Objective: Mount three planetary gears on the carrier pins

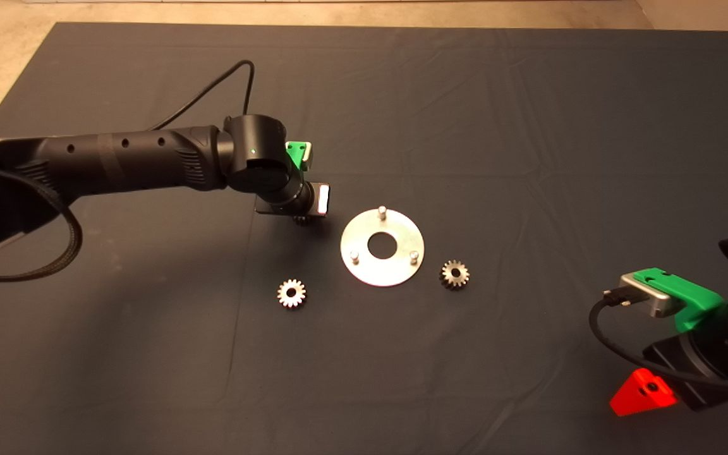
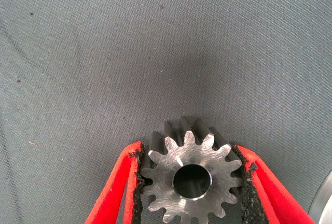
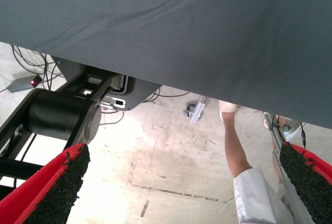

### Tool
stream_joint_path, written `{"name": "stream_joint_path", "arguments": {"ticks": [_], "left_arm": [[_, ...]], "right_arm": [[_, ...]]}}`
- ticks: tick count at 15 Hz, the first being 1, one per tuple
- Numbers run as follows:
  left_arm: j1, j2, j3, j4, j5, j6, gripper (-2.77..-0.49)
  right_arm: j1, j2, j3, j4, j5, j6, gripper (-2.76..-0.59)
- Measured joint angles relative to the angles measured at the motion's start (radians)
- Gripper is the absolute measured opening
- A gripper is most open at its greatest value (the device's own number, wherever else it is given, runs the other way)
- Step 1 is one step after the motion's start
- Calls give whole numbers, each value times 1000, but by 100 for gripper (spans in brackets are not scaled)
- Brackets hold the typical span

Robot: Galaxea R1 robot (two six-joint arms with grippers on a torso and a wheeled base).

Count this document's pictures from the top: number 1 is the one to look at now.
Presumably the green left camera mount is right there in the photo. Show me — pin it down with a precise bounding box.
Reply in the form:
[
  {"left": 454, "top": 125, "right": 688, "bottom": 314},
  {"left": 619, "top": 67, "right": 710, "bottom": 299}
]
[{"left": 284, "top": 142, "right": 307, "bottom": 171}]

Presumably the silver right camera box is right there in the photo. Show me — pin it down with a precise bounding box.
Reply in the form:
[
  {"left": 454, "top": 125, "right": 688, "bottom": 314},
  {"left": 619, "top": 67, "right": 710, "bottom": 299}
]
[{"left": 619, "top": 274, "right": 674, "bottom": 319}]

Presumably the green right camera mount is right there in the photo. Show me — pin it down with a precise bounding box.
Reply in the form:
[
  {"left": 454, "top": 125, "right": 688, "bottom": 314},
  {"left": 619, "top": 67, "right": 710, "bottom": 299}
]
[{"left": 633, "top": 268, "right": 726, "bottom": 333}]

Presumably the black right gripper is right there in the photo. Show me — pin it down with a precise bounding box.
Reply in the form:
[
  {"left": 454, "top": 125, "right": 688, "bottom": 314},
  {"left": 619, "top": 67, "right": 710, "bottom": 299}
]
[{"left": 609, "top": 289, "right": 728, "bottom": 418}]

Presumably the braided black arm cable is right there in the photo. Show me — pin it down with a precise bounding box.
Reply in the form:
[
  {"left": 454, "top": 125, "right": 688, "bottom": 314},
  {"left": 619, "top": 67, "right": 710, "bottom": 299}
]
[{"left": 0, "top": 169, "right": 82, "bottom": 282}]

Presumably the dark table cloth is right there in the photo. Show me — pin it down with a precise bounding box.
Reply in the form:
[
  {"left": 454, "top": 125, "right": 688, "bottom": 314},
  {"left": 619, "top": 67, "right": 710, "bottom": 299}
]
[{"left": 0, "top": 22, "right": 728, "bottom": 455}]

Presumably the thin black left camera cable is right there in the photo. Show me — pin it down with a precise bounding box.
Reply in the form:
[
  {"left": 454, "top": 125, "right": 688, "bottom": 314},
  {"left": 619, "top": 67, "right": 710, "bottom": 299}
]
[{"left": 149, "top": 60, "right": 255, "bottom": 130}]

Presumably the black right camera cable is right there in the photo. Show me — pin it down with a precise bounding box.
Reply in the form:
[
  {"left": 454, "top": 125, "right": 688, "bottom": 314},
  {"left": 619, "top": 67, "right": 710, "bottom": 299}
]
[{"left": 588, "top": 288, "right": 728, "bottom": 396}]

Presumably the round metal carrier plate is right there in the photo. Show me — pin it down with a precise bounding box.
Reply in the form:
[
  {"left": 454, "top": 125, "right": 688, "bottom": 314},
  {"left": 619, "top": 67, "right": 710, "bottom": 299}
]
[{"left": 341, "top": 206, "right": 425, "bottom": 288}]

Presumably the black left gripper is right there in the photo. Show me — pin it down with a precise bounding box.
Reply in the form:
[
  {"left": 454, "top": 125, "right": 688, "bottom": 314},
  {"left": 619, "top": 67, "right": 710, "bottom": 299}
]
[{"left": 255, "top": 181, "right": 331, "bottom": 218}]

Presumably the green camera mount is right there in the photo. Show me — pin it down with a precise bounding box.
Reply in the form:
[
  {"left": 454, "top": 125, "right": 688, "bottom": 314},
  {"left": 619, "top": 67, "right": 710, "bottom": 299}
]
[
  {"left": 633, "top": 268, "right": 726, "bottom": 333},
  {"left": 284, "top": 142, "right": 307, "bottom": 171}
]

